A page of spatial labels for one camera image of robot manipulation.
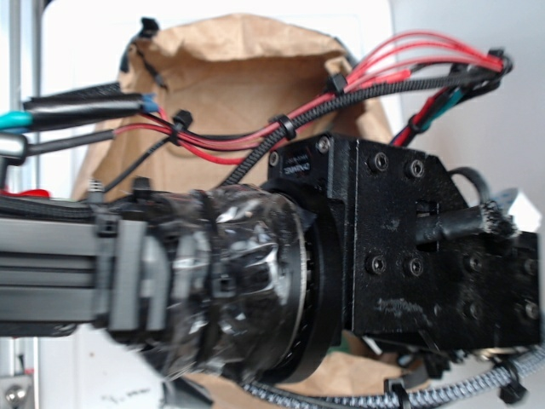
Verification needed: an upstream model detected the red wire bundle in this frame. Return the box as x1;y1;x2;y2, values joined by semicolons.
112;30;514;165

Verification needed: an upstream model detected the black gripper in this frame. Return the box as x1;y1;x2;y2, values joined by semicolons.
267;133;542;351

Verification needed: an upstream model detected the grey braided cable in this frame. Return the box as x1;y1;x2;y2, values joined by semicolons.
238;347;545;409

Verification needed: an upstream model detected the brown paper bag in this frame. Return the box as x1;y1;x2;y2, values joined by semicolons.
72;14;402;408

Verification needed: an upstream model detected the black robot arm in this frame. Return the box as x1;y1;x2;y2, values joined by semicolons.
1;134;542;383

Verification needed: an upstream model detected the aluminium frame rail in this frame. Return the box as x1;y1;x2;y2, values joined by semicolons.
1;1;39;408

